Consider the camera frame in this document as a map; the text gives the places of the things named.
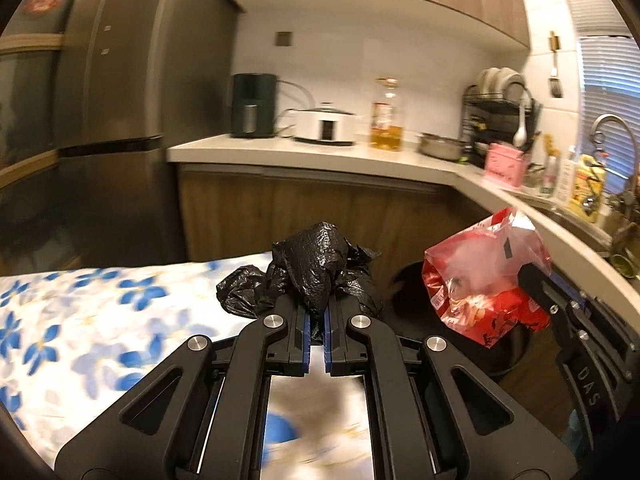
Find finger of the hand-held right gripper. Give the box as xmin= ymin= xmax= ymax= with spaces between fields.
xmin=517 ymin=264 xmax=601 ymax=343

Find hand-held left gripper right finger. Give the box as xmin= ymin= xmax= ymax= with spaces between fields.
xmin=324 ymin=295 xmax=581 ymax=480

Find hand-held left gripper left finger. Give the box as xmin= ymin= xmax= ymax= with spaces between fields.
xmin=54 ymin=295 xmax=312 ymax=480

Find red clear snack bag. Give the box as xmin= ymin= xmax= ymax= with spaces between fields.
xmin=421 ymin=207 xmax=553 ymax=350

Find black trash bin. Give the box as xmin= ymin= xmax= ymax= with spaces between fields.
xmin=390 ymin=260 xmax=532 ymax=381

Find large black plastic bag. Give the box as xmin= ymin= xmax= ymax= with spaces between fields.
xmin=216 ymin=221 xmax=385 ymax=333

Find sink strainer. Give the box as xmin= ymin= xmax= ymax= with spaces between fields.
xmin=610 ymin=254 xmax=636 ymax=278

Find yellow detergent bottle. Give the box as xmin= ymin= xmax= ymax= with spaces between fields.
xmin=570 ymin=154 xmax=608 ymax=223

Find white plastic bottle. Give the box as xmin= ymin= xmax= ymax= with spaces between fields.
xmin=557 ymin=146 xmax=578 ymax=206

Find pink utensil holder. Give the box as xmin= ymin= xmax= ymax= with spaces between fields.
xmin=484 ymin=142 xmax=531 ymax=191

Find white ladle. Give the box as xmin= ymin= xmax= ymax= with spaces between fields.
xmin=512 ymin=100 xmax=530 ymax=148

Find steel pot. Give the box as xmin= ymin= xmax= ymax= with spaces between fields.
xmin=417 ymin=132 xmax=468 ymax=161

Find black dish rack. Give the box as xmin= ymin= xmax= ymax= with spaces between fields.
xmin=462 ymin=85 xmax=543 ymax=168

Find steel kitchen faucet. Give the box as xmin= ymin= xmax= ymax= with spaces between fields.
xmin=590 ymin=114 xmax=640 ymax=251

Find kitchen counter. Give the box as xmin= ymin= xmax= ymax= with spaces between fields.
xmin=166 ymin=132 xmax=640 ymax=321

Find hanging metal spatula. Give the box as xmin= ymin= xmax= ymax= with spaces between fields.
xmin=547 ymin=30 xmax=563 ymax=98

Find white plate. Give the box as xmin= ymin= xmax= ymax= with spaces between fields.
xmin=475 ymin=67 xmax=503 ymax=98
xmin=500 ymin=71 xmax=528 ymax=103

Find window blinds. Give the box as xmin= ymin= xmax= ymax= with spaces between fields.
xmin=555 ymin=0 xmax=640 ymax=196

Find white electric cooker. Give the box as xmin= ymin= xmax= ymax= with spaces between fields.
xmin=292 ymin=102 xmax=358 ymax=147

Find cooking oil bottle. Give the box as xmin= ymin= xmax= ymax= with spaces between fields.
xmin=370 ymin=78 xmax=405 ymax=152

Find black air fryer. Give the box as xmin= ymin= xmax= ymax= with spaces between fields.
xmin=230 ymin=73 xmax=278 ymax=138

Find grey refrigerator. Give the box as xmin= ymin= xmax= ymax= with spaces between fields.
xmin=50 ymin=0 xmax=241 ymax=271

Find wooden glass door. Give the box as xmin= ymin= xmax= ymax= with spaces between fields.
xmin=0 ymin=0 xmax=76 ymax=201

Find black power cable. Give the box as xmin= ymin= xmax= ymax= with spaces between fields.
xmin=275 ymin=80 xmax=313 ymax=138

